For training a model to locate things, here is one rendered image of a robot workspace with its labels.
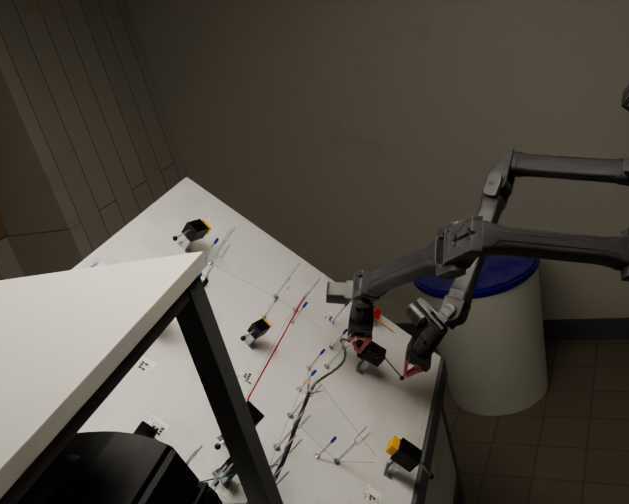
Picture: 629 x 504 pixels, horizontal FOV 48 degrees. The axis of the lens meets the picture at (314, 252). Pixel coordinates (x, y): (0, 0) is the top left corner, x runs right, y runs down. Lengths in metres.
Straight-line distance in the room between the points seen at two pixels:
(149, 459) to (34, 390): 0.28
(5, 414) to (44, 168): 2.84
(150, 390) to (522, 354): 2.08
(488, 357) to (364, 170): 1.20
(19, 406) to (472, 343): 2.70
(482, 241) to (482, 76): 2.11
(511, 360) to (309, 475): 1.78
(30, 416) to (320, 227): 3.42
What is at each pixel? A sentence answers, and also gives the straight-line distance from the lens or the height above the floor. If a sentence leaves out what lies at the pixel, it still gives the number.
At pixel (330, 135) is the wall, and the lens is 3.78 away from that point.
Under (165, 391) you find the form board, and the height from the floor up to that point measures 1.36.
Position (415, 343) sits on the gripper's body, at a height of 1.12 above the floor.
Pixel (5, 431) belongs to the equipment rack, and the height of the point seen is 1.85.
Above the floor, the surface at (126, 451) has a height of 1.64.
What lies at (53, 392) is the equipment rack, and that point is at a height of 1.85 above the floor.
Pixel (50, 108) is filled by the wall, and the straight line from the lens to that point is 3.59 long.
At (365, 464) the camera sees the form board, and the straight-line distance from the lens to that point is 1.85.
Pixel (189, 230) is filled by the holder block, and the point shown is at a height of 1.57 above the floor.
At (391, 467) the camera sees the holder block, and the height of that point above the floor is 0.95.
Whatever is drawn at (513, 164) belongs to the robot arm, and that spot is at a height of 1.50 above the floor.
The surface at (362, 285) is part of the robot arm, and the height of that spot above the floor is 1.39.
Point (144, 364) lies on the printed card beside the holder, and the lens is 1.68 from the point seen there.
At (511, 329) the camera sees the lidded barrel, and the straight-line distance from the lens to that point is 3.24.
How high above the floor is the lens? 2.14
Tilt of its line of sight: 22 degrees down
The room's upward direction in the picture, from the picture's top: 16 degrees counter-clockwise
